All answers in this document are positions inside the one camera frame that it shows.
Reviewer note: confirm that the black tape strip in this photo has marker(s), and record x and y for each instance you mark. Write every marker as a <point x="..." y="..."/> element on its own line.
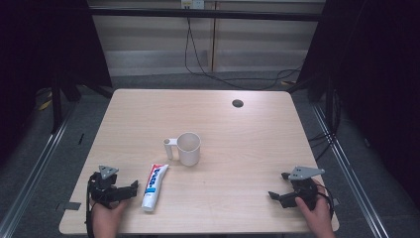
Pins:
<point x="68" y="206"/>

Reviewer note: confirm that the metal floor rail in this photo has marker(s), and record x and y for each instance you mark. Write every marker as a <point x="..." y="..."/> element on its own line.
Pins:
<point x="36" y="165"/>
<point x="350" y="172"/>

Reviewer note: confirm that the white toothpaste tube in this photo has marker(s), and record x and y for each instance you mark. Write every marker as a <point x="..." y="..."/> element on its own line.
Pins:
<point x="154" y="188"/>

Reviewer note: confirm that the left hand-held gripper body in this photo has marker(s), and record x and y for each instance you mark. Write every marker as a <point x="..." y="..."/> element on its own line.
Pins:
<point x="105" y="191"/>

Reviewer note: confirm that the black curtain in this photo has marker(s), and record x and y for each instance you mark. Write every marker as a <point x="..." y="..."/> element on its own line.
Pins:
<point x="46" y="49"/>
<point x="373" y="82"/>

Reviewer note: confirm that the person's right hand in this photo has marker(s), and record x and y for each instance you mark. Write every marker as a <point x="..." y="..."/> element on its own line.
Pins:
<point x="315" y="216"/>

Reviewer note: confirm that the person's left hand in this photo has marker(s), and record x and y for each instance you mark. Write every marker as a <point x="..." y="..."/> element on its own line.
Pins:
<point x="107" y="216"/>

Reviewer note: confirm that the black horizontal metal bar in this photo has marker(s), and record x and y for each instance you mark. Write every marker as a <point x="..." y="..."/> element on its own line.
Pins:
<point x="204" y="14"/>

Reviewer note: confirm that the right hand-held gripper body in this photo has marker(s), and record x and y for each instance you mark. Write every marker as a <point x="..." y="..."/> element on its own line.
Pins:
<point x="302" y="188"/>

